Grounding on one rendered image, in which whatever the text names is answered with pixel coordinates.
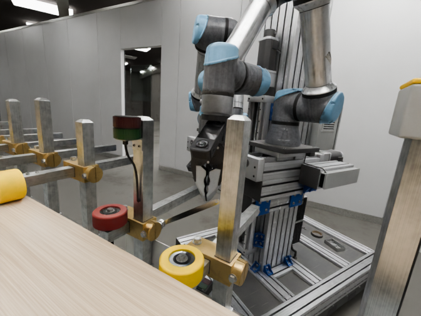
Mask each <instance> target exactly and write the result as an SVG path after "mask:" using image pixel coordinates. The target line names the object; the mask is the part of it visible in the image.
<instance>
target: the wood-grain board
mask: <svg viewBox="0 0 421 316"><path fill-rule="evenodd" d="M0 316H240V315H238V314H236V313H234V312H232V311H231V310H229V309H227V308H225V307H223V306H222V305H220V304H218V303H216V302H215V301H213V300H211V299H209V298H207V297H206V296H204V295H202V294H201V293H199V292H197V291H195V290H193V289H191V288H190V287H188V286H187V285H184V284H183V283H181V282H179V281H177V280H176V279H174V278H172V277H171V276H168V275H167V274H165V273H163V272H161V271H160V270H158V269H156V268H154V267H152V266H151V265H149V264H147V263H146V262H144V261H142V260H140V259H138V258H137V257H135V256H133V255H131V254H129V253H127V252H126V251H124V250H122V249H121V248H119V247H117V246H115V245H113V244H111V243H110V242H108V241H107V240H104V239H103V238H101V237H99V236H97V235H96V234H94V233H92V232H91V231H88V230H87V229H85V228H83V227H82V226H80V225H78V224H76V223H74V222H72V221H71V220H69V219H67V218H66V217H64V216H62V215H60V214H58V213H57V212H55V211H53V210H52V209H50V208H47V207H46V206H44V205H42V204H41V203H39V202H37V201H35V200H34V199H32V198H30V197H28V196H27V195H26V196H25V197H24V198H22V199H17V200H14V201H10V202H6V203H2V204H0Z"/></svg>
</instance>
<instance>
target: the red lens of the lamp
mask: <svg viewBox="0 0 421 316"><path fill-rule="evenodd" d="M113 127H119V128H141V127H142V118H141V117H140V118H126V117H114V116H113Z"/></svg>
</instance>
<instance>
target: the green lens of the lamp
mask: <svg viewBox="0 0 421 316"><path fill-rule="evenodd" d="M113 138H114V139H122V140H136V139H141V138H142V129H141V128H140V129H133V130H129V129H116V128H114V127H113Z"/></svg>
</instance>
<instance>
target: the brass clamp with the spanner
mask: <svg viewBox="0 0 421 316"><path fill-rule="evenodd" d="M128 222H129V232H128V233H127V234H129V235H130V236H133V237H134V238H136V239H138V240H140V241H145V240H149V241H154V240H156V239H157V238H158V237H159V235H160V232H161V230H162V225H161V224H160V223H159V222H158V221H157V218H156V217H155V216H153V217H152V218H150V219H148V220H146V221H144V222H141V221H139V220H137V219H134V218H133V207H130V206H128Z"/></svg>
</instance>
